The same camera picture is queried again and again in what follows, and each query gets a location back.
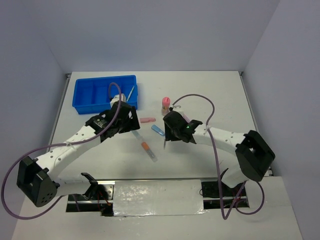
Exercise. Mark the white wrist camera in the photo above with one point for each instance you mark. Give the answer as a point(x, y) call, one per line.
point(177, 108)
point(118, 97)

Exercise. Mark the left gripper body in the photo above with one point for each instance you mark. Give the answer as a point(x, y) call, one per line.
point(129, 124)

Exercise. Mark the blue compartment tray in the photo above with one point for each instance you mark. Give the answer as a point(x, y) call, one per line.
point(93, 95)

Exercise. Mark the pink correction tape case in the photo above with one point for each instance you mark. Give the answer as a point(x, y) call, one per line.
point(147, 119)

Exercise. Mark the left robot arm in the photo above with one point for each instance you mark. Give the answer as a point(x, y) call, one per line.
point(39, 178)

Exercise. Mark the orange-capped highlighter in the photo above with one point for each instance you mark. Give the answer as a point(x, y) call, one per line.
point(149, 152)

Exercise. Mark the purple highlighter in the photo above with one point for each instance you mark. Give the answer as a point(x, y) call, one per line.
point(186, 118)

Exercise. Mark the blue-capped highlighter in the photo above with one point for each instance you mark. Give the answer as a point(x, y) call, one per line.
point(137, 135)

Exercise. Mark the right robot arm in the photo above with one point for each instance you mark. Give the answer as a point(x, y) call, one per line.
point(253, 154)

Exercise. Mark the blue correction tape case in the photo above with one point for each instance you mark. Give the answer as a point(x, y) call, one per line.
point(158, 130)

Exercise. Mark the pink-lidded jar of clips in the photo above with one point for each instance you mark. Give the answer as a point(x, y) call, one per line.
point(165, 105)

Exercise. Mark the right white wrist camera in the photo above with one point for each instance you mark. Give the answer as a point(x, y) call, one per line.
point(177, 108)

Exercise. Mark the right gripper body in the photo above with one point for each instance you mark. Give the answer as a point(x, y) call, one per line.
point(171, 134)

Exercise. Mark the silver taped cover plate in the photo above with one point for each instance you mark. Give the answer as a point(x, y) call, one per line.
point(157, 198)

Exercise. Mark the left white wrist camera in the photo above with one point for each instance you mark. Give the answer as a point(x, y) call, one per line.
point(118, 97)

